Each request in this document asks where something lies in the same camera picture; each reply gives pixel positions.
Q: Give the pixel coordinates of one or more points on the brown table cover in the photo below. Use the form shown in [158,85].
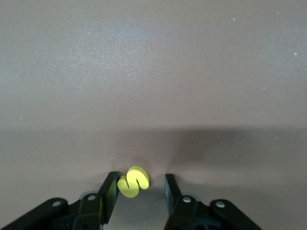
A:
[153,72]

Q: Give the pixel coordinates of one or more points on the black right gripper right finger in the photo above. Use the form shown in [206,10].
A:
[184,215]

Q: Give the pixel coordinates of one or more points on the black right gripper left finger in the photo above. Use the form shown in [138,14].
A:
[91,210]

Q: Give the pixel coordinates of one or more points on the yellow foam letter s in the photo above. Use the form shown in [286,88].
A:
[130,192]

